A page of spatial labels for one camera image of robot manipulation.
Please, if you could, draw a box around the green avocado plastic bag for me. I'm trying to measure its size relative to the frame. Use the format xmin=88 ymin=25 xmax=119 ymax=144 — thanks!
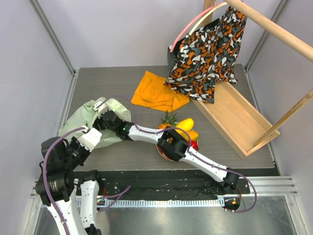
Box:
xmin=58 ymin=97 xmax=133 ymax=149

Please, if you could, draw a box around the fake pineapple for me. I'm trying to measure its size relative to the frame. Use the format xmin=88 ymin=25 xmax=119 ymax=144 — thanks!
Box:
xmin=158 ymin=111 xmax=178 ymax=129

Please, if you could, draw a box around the yellow fake mango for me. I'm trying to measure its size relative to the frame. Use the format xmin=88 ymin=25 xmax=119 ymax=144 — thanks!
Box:
xmin=175 ymin=118 xmax=194 ymax=139

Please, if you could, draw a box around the green orange fake mango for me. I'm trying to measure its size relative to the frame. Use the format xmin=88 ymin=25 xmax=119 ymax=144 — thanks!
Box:
xmin=187 ymin=130 xmax=199 ymax=141

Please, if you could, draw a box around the red fake apple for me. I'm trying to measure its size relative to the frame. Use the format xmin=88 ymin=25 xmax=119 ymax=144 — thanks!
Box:
xmin=188 ymin=141 xmax=199 ymax=151

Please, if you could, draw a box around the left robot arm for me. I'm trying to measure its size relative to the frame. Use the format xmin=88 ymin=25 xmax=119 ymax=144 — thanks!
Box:
xmin=35 ymin=137 xmax=104 ymax=235

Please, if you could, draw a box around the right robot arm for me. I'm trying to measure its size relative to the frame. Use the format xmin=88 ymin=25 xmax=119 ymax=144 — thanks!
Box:
xmin=92 ymin=111 xmax=240 ymax=193

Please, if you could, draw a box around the orange cloth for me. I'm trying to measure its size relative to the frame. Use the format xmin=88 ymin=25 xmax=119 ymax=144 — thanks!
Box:
xmin=131 ymin=71 xmax=190 ymax=112

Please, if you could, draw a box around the red floral plate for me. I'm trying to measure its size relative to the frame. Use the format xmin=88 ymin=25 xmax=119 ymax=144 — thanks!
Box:
xmin=156 ymin=145 xmax=182 ymax=162

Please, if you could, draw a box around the patterned camouflage cloth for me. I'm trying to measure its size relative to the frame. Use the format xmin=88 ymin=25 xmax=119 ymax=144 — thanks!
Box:
xmin=164 ymin=6 xmax=247 ymax=103

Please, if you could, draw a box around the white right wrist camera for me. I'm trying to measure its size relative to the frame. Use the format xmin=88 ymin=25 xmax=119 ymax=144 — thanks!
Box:
xmin=93 ymin=100 xmax=107 ymax=113

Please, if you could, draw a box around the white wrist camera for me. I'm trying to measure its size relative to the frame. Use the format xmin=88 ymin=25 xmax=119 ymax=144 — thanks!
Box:
xmin=77 ymin=128 xmax=102 ymax=152
xmin=93 ymin=100 xmax=107 ymax=113

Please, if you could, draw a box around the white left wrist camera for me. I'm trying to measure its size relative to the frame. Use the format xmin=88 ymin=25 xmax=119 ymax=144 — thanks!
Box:
xmin=77 ymin=128 xmax=102 ymax=152

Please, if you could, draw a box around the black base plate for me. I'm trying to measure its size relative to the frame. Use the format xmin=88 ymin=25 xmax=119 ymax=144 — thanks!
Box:
xmin=73 ymin=168 xmax=251 ymax=199

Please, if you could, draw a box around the wooden rack frame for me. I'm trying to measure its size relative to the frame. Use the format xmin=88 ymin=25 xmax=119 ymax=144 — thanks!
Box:
xmin=194 ymin=0 xmax=313 ymax=159

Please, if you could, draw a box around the white cable duct strip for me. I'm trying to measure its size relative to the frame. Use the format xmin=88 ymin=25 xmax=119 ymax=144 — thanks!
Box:
xmin=97 ymin=198 xmax=224 ymax=208

